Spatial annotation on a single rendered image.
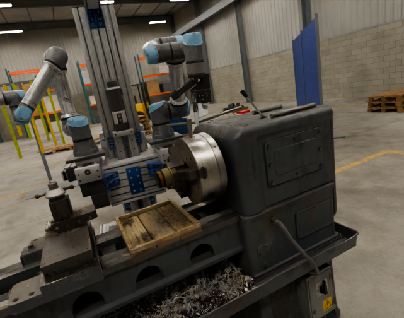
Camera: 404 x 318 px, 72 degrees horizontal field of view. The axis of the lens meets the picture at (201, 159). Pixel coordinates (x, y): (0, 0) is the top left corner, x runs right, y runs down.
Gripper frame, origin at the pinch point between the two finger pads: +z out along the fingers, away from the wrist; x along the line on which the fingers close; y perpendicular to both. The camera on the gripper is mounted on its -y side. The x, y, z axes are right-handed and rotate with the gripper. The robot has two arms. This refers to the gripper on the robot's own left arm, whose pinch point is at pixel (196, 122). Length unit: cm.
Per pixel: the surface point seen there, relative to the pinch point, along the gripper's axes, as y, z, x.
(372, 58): 614, 65, 950
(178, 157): -10.8, 16.0, 2.2
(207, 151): 3.1, 11.3, -7.4
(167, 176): -15.0, 20.4, -8.2
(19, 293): -62, 38, -50
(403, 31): 656, -13, 870
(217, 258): 3, 58, -19
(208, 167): 3.0, 16.8, -11.5
